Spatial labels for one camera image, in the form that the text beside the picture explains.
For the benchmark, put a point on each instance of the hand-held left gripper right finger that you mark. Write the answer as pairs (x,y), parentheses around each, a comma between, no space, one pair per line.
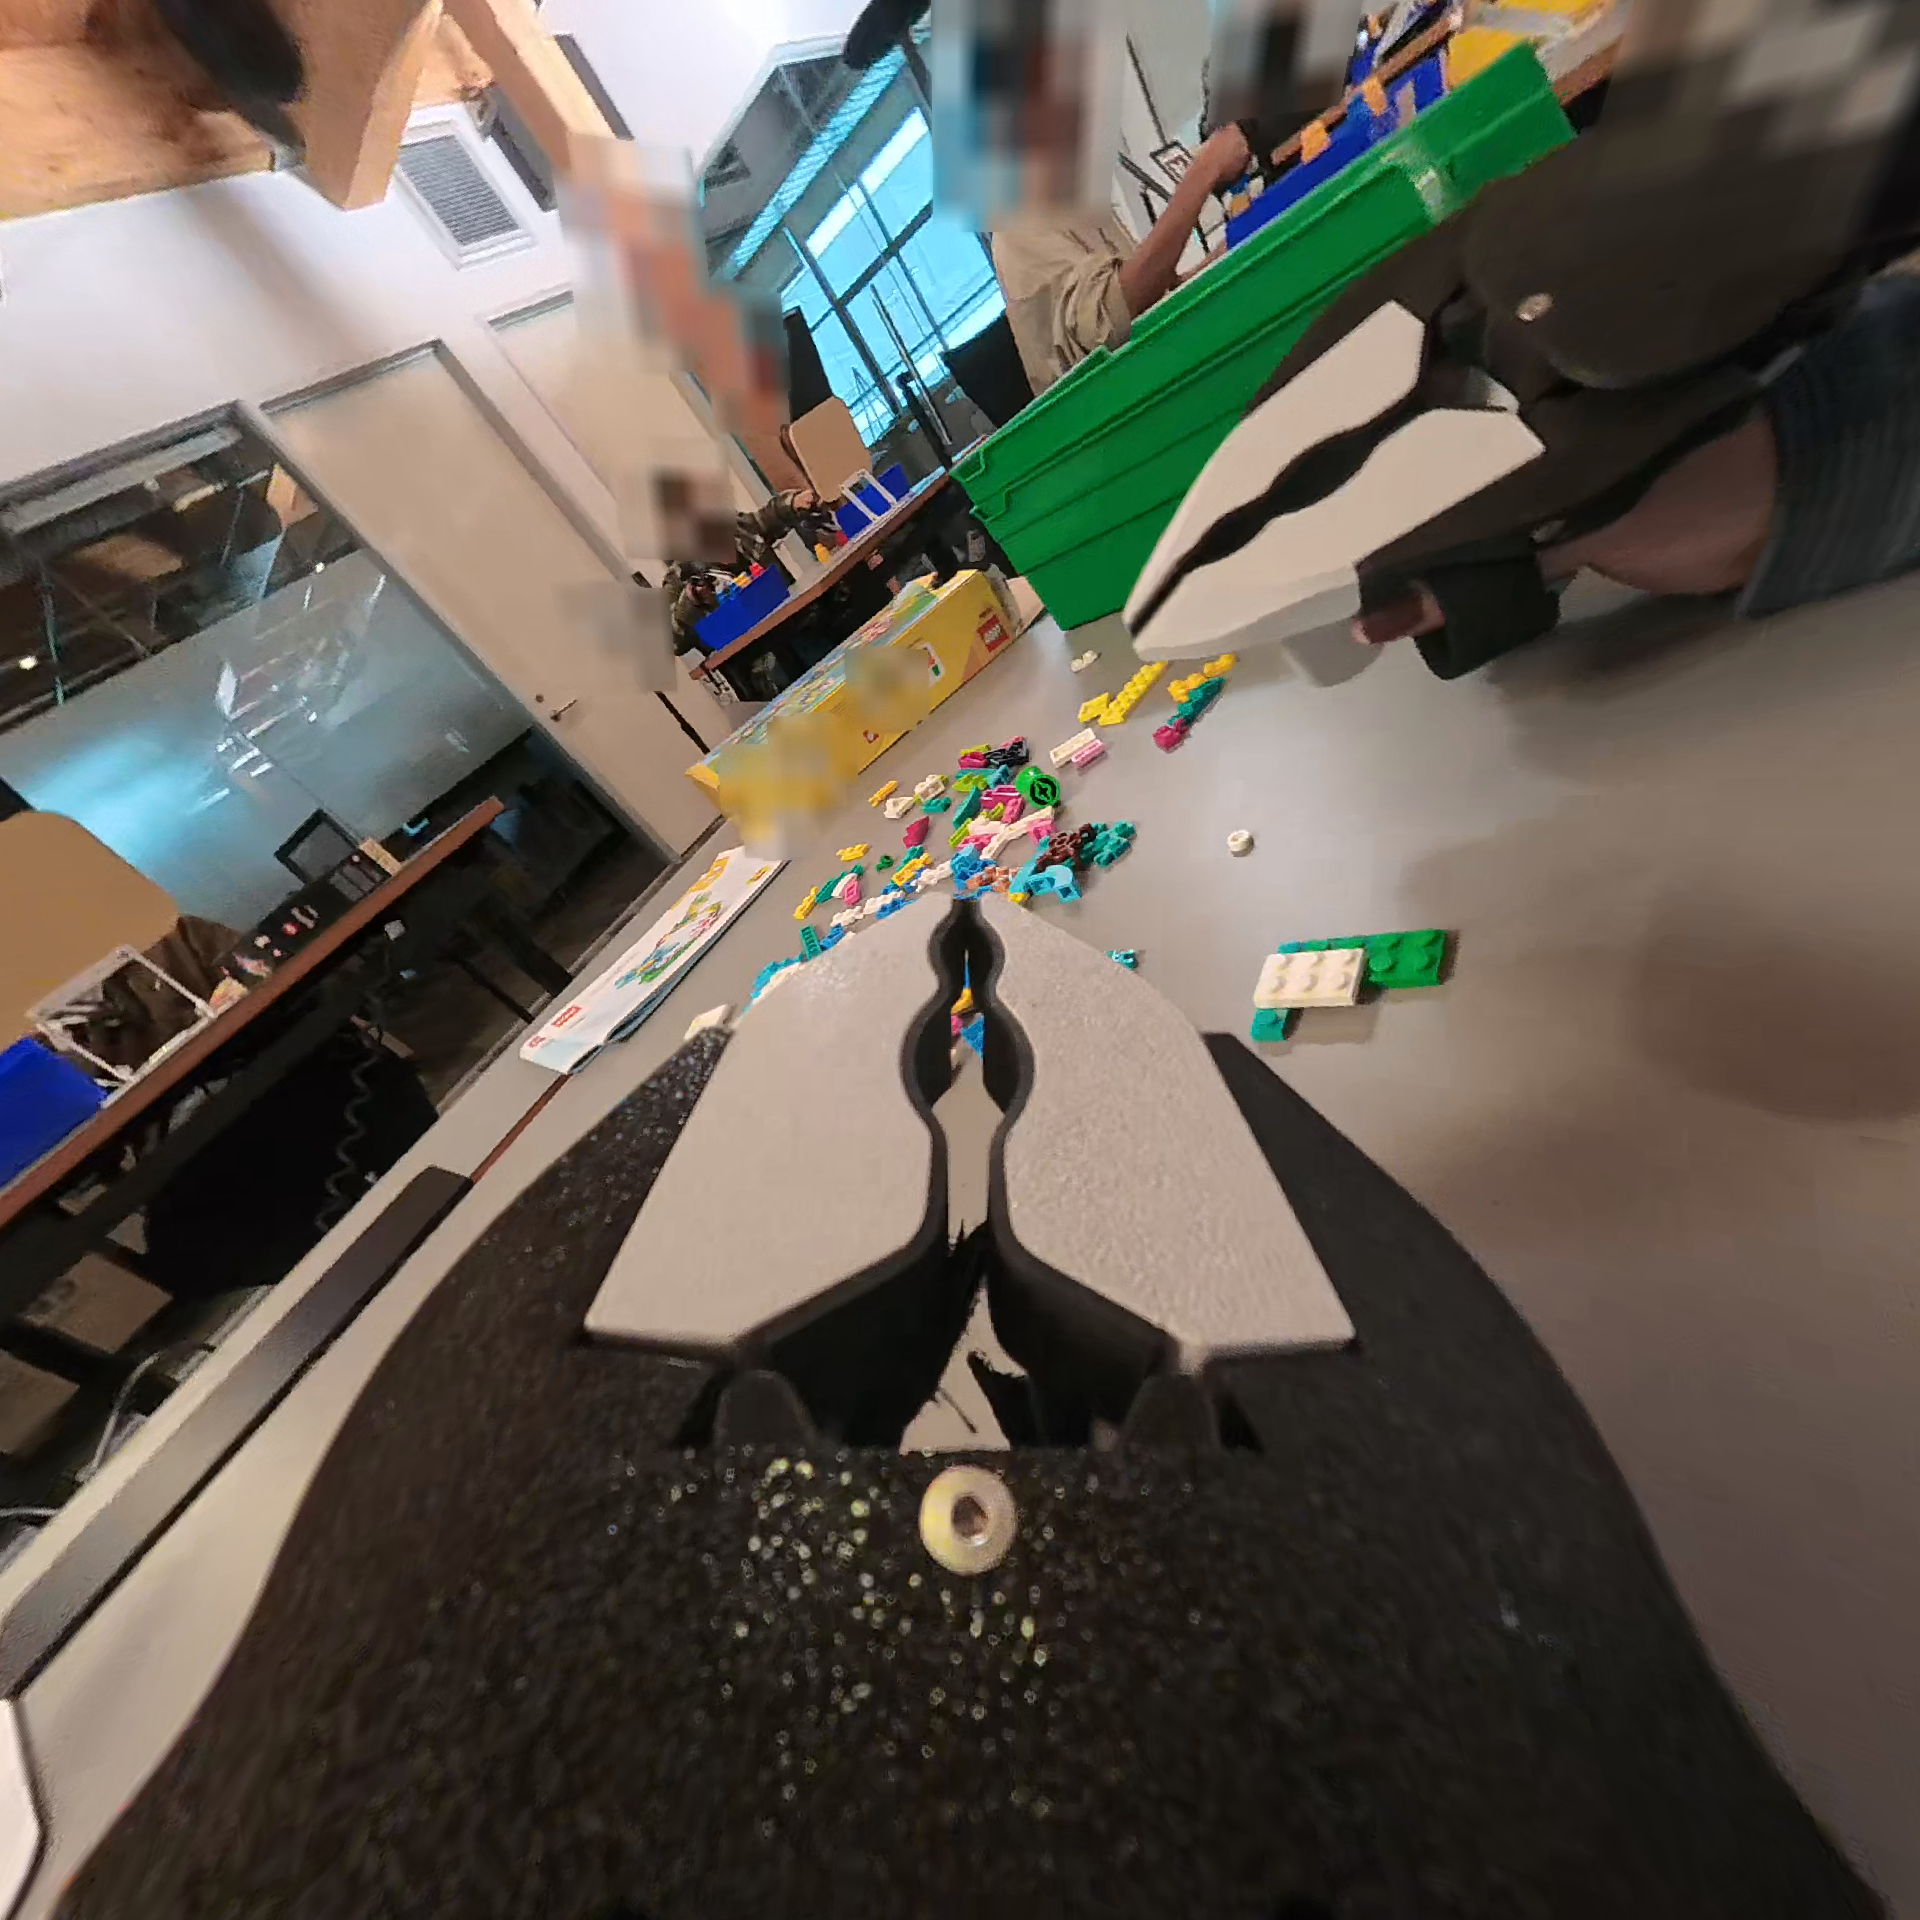
(1155,1184)

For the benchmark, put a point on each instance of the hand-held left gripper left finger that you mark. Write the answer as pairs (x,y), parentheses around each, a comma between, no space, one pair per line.
(781,1170)

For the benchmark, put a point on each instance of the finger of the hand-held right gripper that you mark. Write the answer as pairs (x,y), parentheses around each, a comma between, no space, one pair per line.
(1349,539)
(1319,406)

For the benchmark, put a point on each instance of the green toy brick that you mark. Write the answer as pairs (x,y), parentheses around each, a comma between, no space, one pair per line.
(1410,961)

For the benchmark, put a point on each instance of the person's right forearm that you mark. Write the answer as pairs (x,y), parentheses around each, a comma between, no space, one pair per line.
(1853,450)

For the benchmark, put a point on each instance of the grey desk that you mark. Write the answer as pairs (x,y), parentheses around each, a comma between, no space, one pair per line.
(1501,1200)

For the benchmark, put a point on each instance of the person's right hand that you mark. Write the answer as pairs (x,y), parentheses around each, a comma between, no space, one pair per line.
(1680,525)

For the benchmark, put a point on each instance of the stacked green plastic bins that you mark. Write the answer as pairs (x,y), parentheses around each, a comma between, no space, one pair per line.
(1141,435)

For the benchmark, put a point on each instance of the blue plastic bin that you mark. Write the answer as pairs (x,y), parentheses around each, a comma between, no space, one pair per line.
(874,503)
(750,613)
(1277,211)
(43,1109)

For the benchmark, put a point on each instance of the white instruction booklet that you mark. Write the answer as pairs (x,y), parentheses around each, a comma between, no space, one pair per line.
(662,961)

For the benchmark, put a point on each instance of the white toy plate brick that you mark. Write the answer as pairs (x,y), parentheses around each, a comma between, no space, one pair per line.
(1307,979)

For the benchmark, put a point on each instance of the yellow toy brick box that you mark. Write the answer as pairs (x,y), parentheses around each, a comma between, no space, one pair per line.
(974,616)

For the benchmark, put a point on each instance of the pile of small toy bricks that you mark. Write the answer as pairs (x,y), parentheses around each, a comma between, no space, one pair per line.
(983,832)

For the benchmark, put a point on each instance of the glass window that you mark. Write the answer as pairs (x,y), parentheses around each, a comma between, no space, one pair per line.
(885,254)

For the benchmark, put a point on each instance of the beige cardboard panel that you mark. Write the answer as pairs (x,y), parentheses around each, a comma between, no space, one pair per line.
(825,437)
(75,914)

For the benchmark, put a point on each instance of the white door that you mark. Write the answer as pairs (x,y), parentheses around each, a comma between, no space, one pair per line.
(451,525)

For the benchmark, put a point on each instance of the ceiling air vent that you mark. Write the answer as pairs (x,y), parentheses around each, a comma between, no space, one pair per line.
(458,195)

